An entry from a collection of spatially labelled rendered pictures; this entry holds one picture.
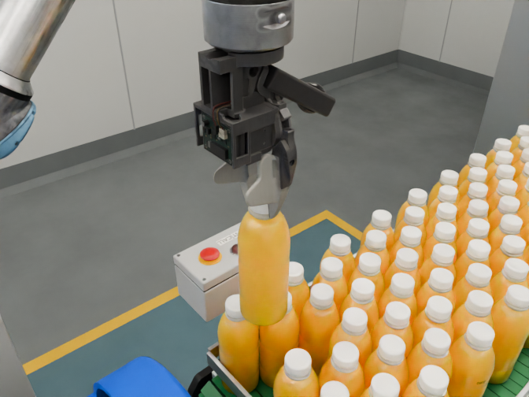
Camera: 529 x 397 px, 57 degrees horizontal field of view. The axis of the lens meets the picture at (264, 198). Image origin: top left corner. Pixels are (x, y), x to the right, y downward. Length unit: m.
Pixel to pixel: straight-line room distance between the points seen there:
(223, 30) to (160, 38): 3.10
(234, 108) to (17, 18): 0.65
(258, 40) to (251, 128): 0.09
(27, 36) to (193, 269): 0.55
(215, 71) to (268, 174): 0.14
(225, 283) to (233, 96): 0.47
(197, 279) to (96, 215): 2.21
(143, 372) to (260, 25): 0.39
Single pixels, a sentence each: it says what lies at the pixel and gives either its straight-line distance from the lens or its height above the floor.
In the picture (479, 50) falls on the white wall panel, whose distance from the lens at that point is 4.98.
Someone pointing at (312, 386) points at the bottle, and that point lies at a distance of 0.77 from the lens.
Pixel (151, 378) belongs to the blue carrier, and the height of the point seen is 1.23.
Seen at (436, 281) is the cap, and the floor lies 1.10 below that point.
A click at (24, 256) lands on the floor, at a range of 2.89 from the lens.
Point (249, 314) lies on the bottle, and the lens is 0.71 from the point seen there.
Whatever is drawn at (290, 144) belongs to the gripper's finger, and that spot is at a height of 1.45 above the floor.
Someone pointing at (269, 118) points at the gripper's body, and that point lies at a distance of 0.52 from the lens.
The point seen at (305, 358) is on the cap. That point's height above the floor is 1.11.
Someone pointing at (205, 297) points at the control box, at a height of 1.07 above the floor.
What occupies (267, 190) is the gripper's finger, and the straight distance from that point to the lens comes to 0.56.
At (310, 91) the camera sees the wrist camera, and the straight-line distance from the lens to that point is 0.56.
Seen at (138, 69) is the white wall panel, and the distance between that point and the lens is 3.54.
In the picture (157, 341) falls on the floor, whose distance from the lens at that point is 2.24.
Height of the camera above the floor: 1.69
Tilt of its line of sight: 34 degrees down
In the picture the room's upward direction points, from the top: straight up
